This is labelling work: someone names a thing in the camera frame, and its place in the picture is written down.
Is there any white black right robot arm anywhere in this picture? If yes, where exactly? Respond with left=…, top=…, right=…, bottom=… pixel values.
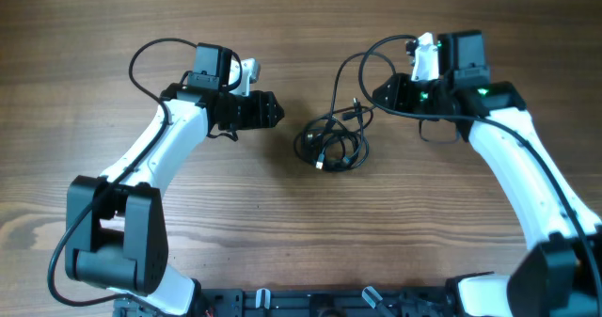
left=372, top=30, right=601, bottom=316

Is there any black USB cable blue plug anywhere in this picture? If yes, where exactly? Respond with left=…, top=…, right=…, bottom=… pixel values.
left=300, top=98, right=375, bottom=170

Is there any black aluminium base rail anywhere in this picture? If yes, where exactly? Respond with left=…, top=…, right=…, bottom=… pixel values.
left=112, top=286, right=471, bottom=317

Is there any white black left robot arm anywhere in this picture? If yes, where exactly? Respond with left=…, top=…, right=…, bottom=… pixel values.
left=47, top=43, right=284, bottom=316

